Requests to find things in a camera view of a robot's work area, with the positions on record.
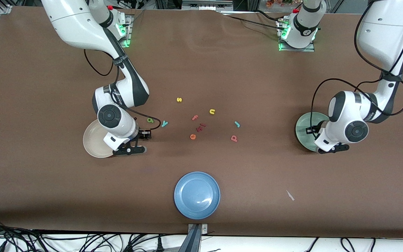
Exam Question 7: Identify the green round plate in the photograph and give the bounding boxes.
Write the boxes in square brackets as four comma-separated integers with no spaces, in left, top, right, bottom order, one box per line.
[295,112,330,152]

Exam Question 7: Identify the beige round plate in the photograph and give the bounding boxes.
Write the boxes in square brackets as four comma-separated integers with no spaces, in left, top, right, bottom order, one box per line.
[83,119,115,158]

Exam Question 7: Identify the blue round plate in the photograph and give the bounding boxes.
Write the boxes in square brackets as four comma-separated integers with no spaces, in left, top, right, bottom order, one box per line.
[174,171,221,220]

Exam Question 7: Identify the brown table cover sheet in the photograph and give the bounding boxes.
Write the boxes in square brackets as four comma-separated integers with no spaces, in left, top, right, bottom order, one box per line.
[0,6,403,238]

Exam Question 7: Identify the grey power strip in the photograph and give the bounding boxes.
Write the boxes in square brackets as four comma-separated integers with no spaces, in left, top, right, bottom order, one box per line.
[182,0,233,11]

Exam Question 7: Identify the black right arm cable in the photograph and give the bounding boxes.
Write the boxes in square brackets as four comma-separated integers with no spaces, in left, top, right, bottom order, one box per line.
[84,49,162,132]

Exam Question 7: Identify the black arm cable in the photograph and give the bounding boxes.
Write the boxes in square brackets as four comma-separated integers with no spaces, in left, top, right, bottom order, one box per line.
[310,0,403,135]
[84,49,162,132]

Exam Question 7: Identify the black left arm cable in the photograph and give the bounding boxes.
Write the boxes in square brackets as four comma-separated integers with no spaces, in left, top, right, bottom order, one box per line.
[310,0,403,135]

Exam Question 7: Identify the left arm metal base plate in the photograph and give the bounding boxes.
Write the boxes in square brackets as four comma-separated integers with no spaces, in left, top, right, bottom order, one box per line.
[278,17,316,52]

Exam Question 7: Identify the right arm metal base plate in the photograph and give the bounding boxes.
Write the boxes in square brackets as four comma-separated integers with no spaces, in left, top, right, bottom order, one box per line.
[116,14,133,48]

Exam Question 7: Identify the looped black floor cable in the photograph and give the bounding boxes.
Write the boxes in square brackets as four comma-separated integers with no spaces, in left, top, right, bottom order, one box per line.
[340,237,356,252]

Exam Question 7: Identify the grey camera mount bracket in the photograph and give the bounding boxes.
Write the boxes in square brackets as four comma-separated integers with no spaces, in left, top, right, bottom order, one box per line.
[187,223,209,252]

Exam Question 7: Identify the black base power cable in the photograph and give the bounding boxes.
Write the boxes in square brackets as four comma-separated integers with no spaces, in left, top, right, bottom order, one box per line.
[256,10,282,22]
[227,15,288,32]

